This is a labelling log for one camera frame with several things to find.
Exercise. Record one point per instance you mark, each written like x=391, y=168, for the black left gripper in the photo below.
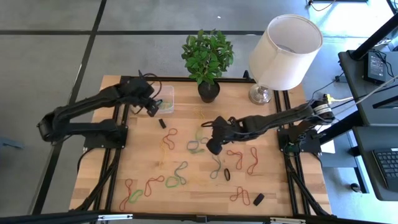
x=141, y=91

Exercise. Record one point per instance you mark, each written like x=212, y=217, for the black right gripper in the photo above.
x=228, y=129

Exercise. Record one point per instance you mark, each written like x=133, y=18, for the blue rubber band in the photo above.
x=192, y=141
x=217, y=164
x=203, y=139
x=180, y=171

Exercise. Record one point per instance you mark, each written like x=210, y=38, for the green rubber band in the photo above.
x=199, y=152
x=197, y=135
x=166, y=182
x=141, y=192

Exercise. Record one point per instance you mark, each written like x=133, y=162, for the small black cube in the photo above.
x=162, y=123

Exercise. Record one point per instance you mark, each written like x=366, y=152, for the red rubber band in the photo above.
x=253, y=162
x=168, y=137
x=241, y=157
x=242, y=194
x=153, y=181
x=128, y=193

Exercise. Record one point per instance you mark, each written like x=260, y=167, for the black wide rubber band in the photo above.
x=224, y=175

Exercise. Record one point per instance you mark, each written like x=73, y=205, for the yellow rubber band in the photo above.
x=163, y=152
x=199, y=109

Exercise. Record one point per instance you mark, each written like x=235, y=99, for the small black block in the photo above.
x=258, y=199

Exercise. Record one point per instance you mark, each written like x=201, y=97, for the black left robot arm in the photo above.
x=93, y=99

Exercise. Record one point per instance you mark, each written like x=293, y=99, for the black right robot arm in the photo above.
x=280, y=119

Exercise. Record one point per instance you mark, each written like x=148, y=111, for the clear plastic bin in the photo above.
x=169, y=93

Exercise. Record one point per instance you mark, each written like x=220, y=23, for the green potted plant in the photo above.
x=206, y=56

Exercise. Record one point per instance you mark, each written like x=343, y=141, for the white paper sheet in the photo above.
x=329, y=150

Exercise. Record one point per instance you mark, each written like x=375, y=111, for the white shade table lamp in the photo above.
x=286, y=53

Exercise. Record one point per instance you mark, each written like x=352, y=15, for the white yellow power plug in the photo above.
x=329, y=99

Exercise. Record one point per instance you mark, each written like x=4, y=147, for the black diagonal beam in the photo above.
x=373, y=39
x=348, y=124

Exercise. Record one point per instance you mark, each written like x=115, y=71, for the black caster wheel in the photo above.
x=355, y=188

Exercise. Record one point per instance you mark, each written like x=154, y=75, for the grey floor object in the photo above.
x=9, y=143

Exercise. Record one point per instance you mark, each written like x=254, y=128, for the black desk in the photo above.
x=357, y=87
x=365, y=168

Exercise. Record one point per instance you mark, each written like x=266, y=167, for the black keyboard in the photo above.
x=388, y=168

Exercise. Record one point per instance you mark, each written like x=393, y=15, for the black electronics box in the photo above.
x=374, y=68

